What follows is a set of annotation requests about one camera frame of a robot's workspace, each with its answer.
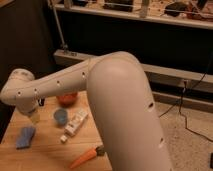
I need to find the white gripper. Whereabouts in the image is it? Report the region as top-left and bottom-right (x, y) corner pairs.
(19, 101), (40, 124)

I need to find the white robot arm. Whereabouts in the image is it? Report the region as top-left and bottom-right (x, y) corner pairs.
(0, 51), (173, 171)

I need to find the blue ceramic cup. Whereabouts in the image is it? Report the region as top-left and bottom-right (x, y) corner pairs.
(54, 108), (68, 126)

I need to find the black and white striped block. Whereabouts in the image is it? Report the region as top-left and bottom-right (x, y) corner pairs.
(38, 99), (45, 106)

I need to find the small white cube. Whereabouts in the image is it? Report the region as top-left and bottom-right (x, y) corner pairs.
(60, 135), (68, 143)

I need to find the orange bowl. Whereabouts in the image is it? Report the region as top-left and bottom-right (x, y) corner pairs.
(56, 93), (78, 107)

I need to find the toy carrot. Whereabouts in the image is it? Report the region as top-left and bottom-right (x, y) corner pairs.
(70, 145), (105, 169)

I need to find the metal pole stand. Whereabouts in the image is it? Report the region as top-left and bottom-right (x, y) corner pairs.
(49, 0), (77, 56)

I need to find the black cable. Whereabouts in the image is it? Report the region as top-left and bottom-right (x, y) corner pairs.
(158, 49), (213, 143)

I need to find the white wall shelf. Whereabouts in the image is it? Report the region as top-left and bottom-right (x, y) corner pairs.
(54, 4), (213, 30)

